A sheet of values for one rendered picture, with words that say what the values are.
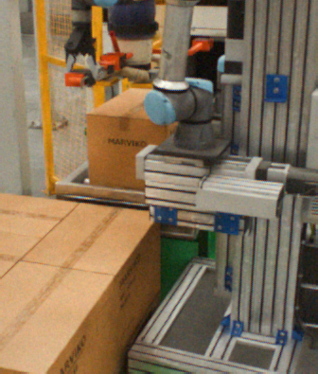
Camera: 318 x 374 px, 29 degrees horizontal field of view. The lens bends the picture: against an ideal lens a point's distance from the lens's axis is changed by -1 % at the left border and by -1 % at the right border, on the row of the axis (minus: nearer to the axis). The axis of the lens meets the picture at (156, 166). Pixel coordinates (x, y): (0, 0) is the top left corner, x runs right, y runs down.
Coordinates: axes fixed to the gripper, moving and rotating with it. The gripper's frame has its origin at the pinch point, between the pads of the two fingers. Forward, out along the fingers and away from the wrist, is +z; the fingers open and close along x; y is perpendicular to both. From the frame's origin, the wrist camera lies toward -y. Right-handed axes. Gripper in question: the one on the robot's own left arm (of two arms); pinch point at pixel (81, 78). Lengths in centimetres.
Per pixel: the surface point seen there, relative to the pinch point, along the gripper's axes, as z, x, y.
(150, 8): -20, -9, 57
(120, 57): -2.2, -3.7, 32.2
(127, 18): -16, -1, 50
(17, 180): 96, 98, 116
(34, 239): 69, 24, 0
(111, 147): 45, 9, 53
